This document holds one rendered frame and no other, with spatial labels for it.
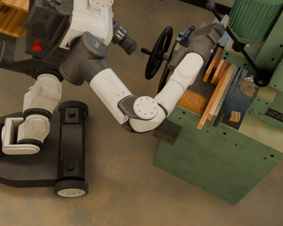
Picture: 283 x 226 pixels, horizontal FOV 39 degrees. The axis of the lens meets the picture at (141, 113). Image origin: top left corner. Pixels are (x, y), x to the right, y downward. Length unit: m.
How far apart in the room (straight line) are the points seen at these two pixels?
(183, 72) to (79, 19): 0.39
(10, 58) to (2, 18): 1.39
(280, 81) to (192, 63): 0.39
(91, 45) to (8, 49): 0.48
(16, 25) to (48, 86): 1.30
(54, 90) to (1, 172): 0.82
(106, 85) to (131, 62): 1.74
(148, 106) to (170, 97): 0.10
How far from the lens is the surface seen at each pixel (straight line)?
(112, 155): 2.60
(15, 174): 2.42
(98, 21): 1.43
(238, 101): 1.97
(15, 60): 1.66
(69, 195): 2.48
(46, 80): 1.71
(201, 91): 1.82
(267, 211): 2.68
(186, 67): 1.33
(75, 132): 2.46
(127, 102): 1.22
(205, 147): 2.11
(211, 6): 1.48
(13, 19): 3.04
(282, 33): 1.58
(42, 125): 2.04
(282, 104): 1.82
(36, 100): 1.92
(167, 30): 1.94
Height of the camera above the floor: 2.39
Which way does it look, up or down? 60 degrees down
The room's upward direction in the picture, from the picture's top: 11 degrees clockwise
